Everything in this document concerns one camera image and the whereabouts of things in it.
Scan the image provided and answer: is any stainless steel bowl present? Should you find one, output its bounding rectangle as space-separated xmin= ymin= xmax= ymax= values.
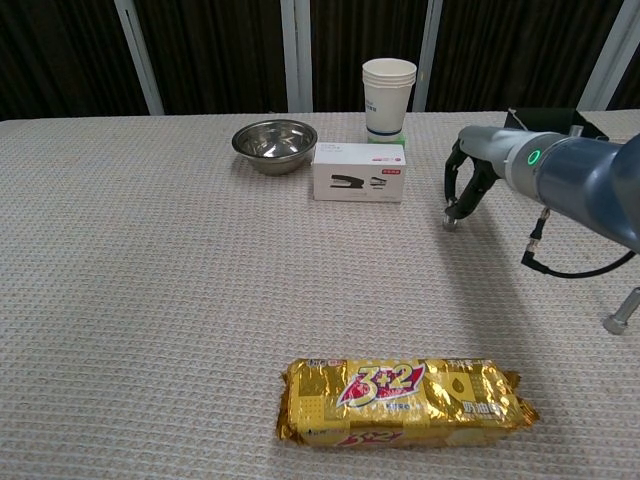
xmin=231 ymin=119 xmax=319 ymax=177

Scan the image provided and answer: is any open black cardboard box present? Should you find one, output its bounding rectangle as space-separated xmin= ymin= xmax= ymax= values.
xmin=504 ymin=107 xmax=610 ymax=142

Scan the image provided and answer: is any white stapler box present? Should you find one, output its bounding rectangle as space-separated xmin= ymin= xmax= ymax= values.
xmin=312 ymin=142 xmax=407 ymax=203

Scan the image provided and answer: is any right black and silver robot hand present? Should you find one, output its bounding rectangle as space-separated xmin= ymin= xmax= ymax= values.
xmin=443 ymin=125 xmax=524 ymax=224

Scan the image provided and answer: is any green square block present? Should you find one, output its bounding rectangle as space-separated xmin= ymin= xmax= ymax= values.
xmin=367 ymin=128 xmax=407 ymax=147

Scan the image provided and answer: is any beige woven tablecloth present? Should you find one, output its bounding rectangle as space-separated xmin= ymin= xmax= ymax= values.
xmin=0 ymin=109 xmax=640 ymax=480

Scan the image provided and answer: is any white paper cup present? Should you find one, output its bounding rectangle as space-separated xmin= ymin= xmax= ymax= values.
xmin=362 ymin=58 xmax=418 ymax=77
xmin=364 ymin=82 xmax=415 ymax=136

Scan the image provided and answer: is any gold biscuit packet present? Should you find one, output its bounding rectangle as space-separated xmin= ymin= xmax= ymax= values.
xmin=276 ymin=357 xmax=541 ymax=449

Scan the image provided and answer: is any grey metal frame post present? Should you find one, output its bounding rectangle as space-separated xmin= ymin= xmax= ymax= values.
xmin=411 ymin=0 xmax=444 ymax=113
xmin=575 ymin=0 xmax=640 ymax=112
xmin=113 ymin=0 xmax=166 ymax=117
xmin=279 ymin=0 xmax=314 ymax=114

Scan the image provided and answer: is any black pleated curtain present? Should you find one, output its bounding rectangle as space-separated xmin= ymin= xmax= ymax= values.
xmin=0 ymin=0 xmax=640 ymax=121

